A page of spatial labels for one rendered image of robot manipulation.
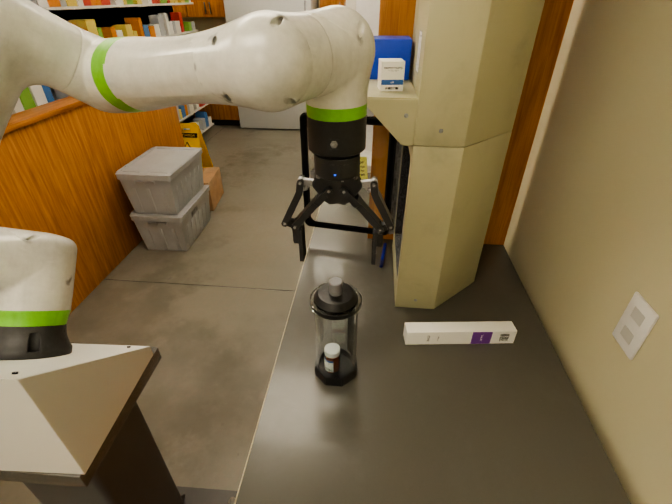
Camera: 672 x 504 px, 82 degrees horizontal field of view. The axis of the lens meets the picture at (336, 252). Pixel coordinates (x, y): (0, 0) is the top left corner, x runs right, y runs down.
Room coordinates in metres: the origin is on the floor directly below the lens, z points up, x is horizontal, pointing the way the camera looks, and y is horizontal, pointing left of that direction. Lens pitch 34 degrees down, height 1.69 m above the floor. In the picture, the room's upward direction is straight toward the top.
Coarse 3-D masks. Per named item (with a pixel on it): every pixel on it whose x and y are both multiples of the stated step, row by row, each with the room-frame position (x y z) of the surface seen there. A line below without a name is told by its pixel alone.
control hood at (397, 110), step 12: (372, 84) 0.98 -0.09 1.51; (408, 84) 0.98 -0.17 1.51; (372, 96) 0.85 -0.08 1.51; (384, 96) 0.85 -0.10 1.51; (396, 96) 0.85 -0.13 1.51; (408, 96) 0.85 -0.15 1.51; (372, 108) 0.84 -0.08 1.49; (384, 108) 0.84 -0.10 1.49; (396, 108) 0.84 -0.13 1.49; (408, 108) 0.83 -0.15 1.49; (384, 120) 0.84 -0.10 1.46; (396, 120) 0.84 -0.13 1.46; (408, 120) 0.83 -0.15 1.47; (396, 132) 0.84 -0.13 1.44; (408, 132) 0.83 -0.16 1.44; (408, 144) 0.83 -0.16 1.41
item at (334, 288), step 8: (336, 280) 0.61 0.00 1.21; (320, 288) 0.62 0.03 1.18; (328, 288) 0.62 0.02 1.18; (336, 288) 0.59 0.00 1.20; (344, 288) 0.62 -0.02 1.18; (352, 288) 0.62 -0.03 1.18; (320, 296) 0.59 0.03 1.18; (328, 296) 0.59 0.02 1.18; (336, 296) 0.59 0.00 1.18; (344, 296) 0.59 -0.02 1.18; (352, 296) 0.60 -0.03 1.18; (320, 304) 0.58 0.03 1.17; (328, 304) 0.57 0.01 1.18; (336, 304) 0.57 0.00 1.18; (344, 304) 0.57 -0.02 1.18; (352, 304) 0.58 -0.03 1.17
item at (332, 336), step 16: (320, 320) 0.58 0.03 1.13; (336, 320) 0.56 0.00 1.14; (352, 320) 0.58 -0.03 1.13; (320, 336) 0.58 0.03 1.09; (336, 336) 0.56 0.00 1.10; (352, 336) 0.58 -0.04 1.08; (320, 352) 0.58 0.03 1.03; (336, 352) 0.56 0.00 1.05; (352, 352) 0.58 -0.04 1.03; (320, 368) 0.58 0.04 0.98; (336, 368) 0.56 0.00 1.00; (352, 368) 0.58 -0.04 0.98
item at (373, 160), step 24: (384, 144) 1.15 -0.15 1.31; (312, 168) 1.21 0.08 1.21; (360, 168) 1.17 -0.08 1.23; (384, 168) 1.15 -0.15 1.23; (312, 192) 1.21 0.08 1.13; (360, 192) 1.17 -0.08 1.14; (384, 192) 1.15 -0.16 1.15; (312, 216) 1.21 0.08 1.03; (336, 216) 1.19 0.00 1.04; (360, 216) 1.16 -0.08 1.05
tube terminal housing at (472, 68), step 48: (432, 0) 0.83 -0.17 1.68; (480, 0) 0.82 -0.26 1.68; (528, 0) 0.90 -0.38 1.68; (432, 48) 0.83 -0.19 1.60; (480, 48) 0.82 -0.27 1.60; (528, 48) 0.93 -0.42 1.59; (432, 96) 0.83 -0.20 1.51; (480, 96) 0.84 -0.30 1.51; (432, 144) 0.83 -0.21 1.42; (480, 144) 0.86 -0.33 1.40; (432, 192) 0.83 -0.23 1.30; (480, 192) 0.89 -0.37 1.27; (432, 240) 0.82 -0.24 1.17; (480, 240) 0.93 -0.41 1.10; (432, 288) 0.82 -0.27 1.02
